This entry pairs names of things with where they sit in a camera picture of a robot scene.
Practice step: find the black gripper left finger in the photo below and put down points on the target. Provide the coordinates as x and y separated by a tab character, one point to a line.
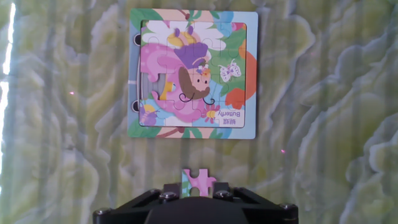
130	213

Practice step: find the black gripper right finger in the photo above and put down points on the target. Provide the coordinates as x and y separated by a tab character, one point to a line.
267	214

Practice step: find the pink puzzle piece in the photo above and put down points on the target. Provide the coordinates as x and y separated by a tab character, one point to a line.
202	182

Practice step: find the butterfly girl puzzle board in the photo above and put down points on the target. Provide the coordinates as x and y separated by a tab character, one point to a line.
192	74

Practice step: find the green marble pattern mat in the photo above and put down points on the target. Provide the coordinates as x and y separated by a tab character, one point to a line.
311	109

